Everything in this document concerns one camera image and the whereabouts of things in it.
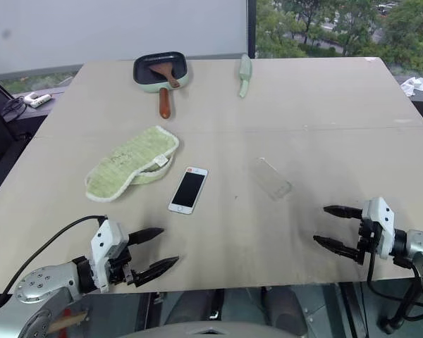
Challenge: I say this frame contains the clear phone case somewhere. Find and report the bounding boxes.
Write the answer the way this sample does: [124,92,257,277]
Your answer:
[255,157,293,202]

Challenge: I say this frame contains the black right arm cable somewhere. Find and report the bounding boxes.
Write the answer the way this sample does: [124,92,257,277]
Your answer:
[366,248,423,335]

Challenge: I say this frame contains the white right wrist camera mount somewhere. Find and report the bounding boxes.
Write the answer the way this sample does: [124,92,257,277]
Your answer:
[360,196,396,261]

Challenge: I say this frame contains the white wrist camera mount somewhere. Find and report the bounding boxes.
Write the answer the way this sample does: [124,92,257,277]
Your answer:
[360,196,396,261]
[90,218,130,294]

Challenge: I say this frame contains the black cables by power strip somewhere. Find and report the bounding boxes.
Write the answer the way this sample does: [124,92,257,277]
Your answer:
[1,96,27,123]

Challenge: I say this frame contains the white smartphone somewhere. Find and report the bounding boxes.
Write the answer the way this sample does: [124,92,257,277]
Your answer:
[168,166,209,213]

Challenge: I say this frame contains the green slipper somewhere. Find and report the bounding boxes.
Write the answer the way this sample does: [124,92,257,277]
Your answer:
[84,125,180,203]

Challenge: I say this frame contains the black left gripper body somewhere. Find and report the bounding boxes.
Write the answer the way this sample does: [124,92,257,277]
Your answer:
[106,244,138,287]

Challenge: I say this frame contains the white power strip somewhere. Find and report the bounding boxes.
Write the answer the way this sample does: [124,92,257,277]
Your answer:
[23,92,53,108]

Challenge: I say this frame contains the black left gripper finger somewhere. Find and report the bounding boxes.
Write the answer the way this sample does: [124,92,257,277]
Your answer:
[133,256,180,288]
[127,227,165,246]

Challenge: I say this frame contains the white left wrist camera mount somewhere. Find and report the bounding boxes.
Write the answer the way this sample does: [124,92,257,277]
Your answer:
[90,218,130,294]

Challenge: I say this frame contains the brown wooden spatula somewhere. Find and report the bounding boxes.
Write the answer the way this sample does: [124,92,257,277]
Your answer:
[149,63,182,89]

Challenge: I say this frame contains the black window frame post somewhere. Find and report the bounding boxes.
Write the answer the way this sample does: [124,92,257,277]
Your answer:
[247,0,257,59]

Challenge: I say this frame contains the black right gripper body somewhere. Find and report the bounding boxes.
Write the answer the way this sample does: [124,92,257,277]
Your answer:
[355,217,384,265]

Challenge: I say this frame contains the green square frying pan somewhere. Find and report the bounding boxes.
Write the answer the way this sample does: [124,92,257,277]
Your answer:
[133,51,192,120]

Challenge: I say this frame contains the crumpled white paper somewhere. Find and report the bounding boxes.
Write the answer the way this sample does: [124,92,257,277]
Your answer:
[400,75,423,97]

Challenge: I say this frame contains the white window blind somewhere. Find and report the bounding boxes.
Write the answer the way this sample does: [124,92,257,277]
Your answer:
[0,0,250,79]

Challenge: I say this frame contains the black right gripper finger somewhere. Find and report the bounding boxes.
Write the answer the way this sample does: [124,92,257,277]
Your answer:
[312,234,361,263]
[323,206,364,221]

